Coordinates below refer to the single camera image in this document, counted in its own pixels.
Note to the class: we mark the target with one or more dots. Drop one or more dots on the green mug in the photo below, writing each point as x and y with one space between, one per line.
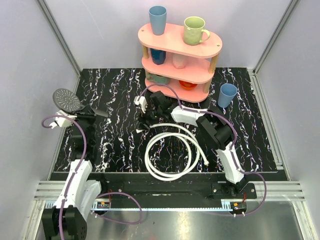
194 32

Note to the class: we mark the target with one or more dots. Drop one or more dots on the pink faceted cup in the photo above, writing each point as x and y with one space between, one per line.
179 61

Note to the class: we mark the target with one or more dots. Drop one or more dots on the blue cup on table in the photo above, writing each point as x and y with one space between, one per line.
227 93

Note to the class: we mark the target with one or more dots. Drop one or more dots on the pink three-tier shelf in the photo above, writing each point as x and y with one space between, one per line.
175 68

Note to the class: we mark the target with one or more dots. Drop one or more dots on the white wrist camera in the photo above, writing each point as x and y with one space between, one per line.
141 103
62 122

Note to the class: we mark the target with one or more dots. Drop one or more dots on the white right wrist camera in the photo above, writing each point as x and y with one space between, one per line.
141 103

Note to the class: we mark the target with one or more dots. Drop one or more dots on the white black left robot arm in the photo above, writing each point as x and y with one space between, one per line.
67 219

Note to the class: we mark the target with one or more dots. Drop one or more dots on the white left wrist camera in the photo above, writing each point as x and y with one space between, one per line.
62 122

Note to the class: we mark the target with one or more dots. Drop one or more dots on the blue cup on shelf top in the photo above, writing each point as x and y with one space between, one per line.
158 19

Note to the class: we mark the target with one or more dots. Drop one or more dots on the orange bowl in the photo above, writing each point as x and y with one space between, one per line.
187 85

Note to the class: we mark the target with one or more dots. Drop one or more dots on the grey shower head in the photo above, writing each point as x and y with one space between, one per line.
68 102

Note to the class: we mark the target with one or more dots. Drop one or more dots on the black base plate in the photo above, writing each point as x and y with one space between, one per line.
194 190

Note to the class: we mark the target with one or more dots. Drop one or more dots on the teal ceramic mug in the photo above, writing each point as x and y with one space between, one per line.
157 79

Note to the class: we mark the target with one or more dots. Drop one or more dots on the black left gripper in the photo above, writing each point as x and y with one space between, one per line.
88 114

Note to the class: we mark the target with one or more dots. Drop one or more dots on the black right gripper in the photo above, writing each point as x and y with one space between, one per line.
144 117

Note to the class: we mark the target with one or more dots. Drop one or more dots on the dark blue cup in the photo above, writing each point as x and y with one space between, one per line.
158 56

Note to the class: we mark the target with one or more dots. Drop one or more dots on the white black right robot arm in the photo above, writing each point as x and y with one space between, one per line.
214 127

